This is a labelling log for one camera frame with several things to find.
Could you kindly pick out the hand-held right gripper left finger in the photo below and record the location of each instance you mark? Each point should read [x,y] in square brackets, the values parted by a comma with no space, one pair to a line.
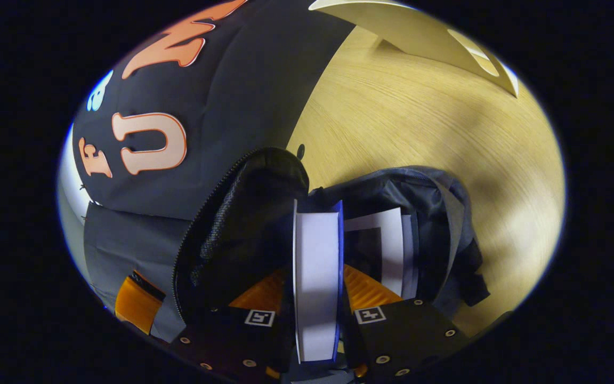
[221,341]

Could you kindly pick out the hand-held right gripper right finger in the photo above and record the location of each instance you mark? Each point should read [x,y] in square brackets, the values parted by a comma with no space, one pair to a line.
[408,336]

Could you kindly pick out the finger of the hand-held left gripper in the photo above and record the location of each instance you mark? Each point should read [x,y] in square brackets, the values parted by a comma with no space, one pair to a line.
[136,304]

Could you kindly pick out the portrait cover book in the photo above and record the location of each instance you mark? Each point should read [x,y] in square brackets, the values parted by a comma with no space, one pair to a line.
[389,240]

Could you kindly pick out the blue book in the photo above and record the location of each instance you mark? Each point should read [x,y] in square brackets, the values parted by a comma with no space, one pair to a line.
[317,277]

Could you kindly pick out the grey schoolbag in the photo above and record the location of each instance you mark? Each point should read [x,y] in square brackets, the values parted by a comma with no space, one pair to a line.
[253,213]

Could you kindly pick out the white bookshelf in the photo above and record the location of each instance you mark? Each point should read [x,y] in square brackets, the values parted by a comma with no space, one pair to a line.
[419,32]

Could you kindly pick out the black backdrop cloth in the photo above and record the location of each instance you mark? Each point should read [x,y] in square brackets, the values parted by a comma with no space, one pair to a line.
[243,85]

